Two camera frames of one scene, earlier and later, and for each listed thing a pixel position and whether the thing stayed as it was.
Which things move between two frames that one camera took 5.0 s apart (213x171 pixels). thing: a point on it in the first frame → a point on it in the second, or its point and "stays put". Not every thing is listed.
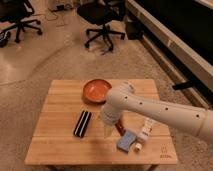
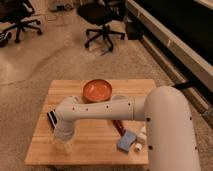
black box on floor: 134,30 stays put
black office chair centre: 102,13 stays put
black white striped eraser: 80,128 → 52,119
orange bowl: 95,91 stays put
